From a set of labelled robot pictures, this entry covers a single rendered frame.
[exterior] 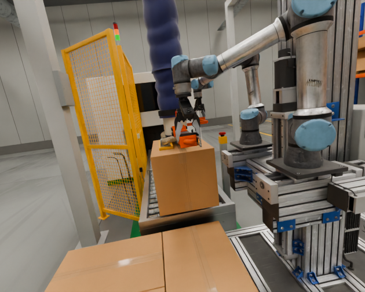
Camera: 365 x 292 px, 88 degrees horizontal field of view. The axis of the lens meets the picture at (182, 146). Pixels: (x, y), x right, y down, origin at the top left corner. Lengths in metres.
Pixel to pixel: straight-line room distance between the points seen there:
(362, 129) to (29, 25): 2.41
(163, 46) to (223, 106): 9.39
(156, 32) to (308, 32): 0.91
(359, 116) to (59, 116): 2.15
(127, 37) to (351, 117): 10.02
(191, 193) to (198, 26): 10.11
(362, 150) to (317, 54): 0.70
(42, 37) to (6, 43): 10.20
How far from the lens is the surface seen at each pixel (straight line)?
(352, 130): 1.33
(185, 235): 1.34
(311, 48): 0.79
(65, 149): 2.09
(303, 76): 0.79
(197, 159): 1.19
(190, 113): 0.76
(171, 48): 1.38
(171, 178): 1.21
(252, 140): 1.34
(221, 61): 0.93
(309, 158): 0.94
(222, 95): 10.62
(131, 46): 10.51
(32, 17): 2.23
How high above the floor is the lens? 1.36
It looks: 13 degrees down
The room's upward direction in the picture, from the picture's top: 7 degrees counter-clockwise
